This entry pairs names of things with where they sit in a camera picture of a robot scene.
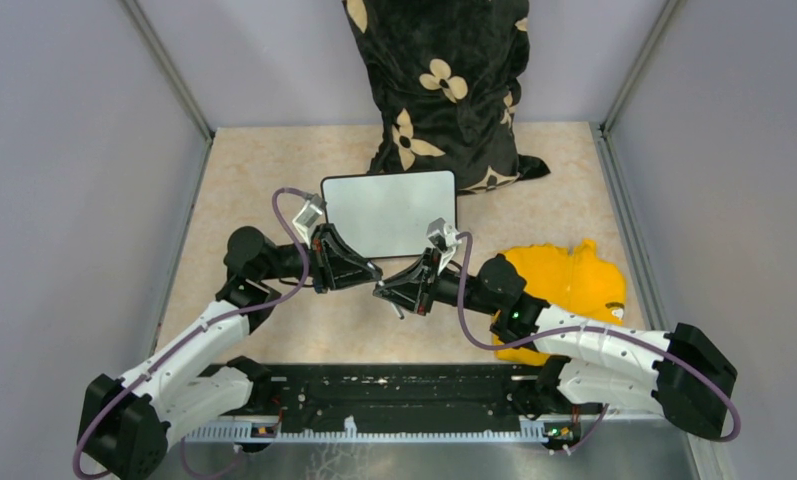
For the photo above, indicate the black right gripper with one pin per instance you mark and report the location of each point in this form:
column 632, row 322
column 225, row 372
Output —
column 412, row 286

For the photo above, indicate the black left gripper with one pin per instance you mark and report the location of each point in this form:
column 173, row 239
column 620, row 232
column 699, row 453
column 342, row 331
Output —
column 338, row 272

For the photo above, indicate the white marker pen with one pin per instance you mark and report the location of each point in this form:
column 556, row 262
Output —
column 398, row 310

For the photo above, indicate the small black-framed whiteboard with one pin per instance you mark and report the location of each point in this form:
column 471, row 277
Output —
column 387, row 215

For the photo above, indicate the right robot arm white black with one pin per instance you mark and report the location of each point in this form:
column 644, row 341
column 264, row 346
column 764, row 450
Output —
column 679, row 374

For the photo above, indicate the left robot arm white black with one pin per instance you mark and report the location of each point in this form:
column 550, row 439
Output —
column 130, row 422

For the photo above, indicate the yellow cloth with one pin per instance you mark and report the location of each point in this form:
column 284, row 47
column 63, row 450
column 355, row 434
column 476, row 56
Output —
column 576, row 279

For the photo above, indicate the black floral plush blanket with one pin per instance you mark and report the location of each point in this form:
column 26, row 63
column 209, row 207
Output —
column 444, row 76

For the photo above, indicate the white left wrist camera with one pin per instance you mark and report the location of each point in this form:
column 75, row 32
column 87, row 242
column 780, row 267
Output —
column 308, row 217

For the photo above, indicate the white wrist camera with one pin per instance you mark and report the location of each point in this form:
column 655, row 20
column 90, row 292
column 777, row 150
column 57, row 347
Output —
column 308, row 217
column 443, row 237

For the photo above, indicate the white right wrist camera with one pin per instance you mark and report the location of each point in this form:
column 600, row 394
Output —
column 443, row 237

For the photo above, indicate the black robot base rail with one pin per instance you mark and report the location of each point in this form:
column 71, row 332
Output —
column 401, row 403

